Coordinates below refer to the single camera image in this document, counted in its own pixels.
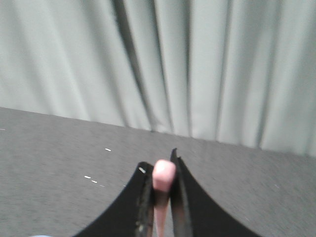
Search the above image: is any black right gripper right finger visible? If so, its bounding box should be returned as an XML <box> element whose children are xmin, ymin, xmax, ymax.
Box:
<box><xmin>170</xmin><ymin>148</ymin><xmax>259</xmax><ymax>237</ymax></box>

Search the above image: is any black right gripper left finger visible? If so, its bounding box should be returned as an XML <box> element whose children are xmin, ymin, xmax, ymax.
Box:
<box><xmin>75</xmin><ymin>162</ymin><xmax>155</xmax><ymax>237</ymax></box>

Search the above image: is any pink chopstick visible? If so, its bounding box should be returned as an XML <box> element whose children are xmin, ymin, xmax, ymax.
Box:
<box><xmin>153</xmin><ymin>159</ymin><xmax>176</xmax><ymax>237</ymax></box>

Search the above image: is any pale green curtain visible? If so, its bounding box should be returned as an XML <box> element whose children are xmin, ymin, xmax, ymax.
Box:
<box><xmin>0</xmin><ymin>0</ymin><xmax>316</xmax><ymax>157</ymax></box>

